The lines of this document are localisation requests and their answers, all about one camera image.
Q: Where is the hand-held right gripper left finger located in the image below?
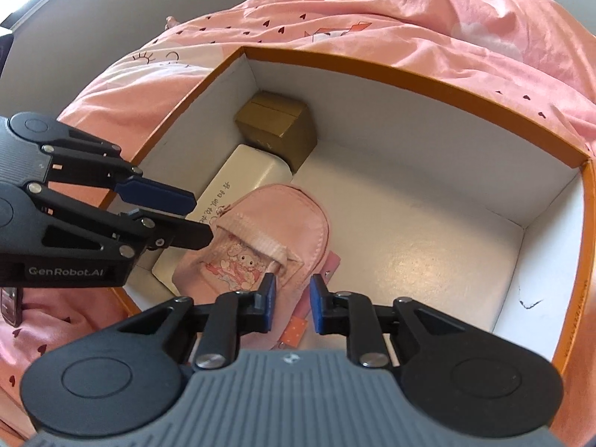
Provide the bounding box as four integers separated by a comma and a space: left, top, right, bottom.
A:
121, 274, 278, 371

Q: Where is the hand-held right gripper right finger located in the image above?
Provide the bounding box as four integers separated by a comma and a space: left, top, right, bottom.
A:
310, 274, 466, 368

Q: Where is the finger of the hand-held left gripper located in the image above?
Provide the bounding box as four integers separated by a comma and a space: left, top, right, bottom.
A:
44, 133, 196, 215
28, 181, 212, 261

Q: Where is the pink card wallet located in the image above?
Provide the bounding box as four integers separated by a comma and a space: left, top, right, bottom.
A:
298, 250, 343, 320

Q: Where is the pink cartoon pouch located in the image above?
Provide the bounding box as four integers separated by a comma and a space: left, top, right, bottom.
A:
172, 184, 330, 336

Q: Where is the white box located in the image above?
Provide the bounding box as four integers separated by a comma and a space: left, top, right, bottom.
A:
151, 144, 294, 299

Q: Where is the gold box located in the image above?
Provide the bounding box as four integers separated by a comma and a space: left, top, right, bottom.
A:
234, 92, 318, 173

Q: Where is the orange cardboard box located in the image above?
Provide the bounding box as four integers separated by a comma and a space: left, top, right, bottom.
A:
98, 45, 596, 378

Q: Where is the orange dotted tag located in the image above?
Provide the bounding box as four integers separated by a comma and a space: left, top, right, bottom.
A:
279, 316, 309, 349

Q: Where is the black smartphone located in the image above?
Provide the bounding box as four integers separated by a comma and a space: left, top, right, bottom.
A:
0, 286, 24, 327

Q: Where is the pink printed blanket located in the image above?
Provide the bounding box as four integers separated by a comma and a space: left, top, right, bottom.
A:
0, 0, 596, 434

